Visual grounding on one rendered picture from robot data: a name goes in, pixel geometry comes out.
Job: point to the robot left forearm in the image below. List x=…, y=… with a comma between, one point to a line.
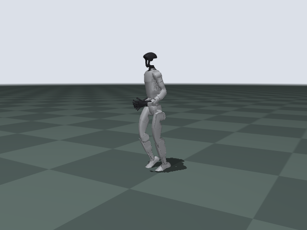
x=158, y=98

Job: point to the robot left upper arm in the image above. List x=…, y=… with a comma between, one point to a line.
x=158, y=77

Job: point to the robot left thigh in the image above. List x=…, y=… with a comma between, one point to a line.
x=156, y=125

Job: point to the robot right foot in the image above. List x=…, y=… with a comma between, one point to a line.
x=151, y=163

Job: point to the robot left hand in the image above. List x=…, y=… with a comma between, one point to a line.
x=140, y=103

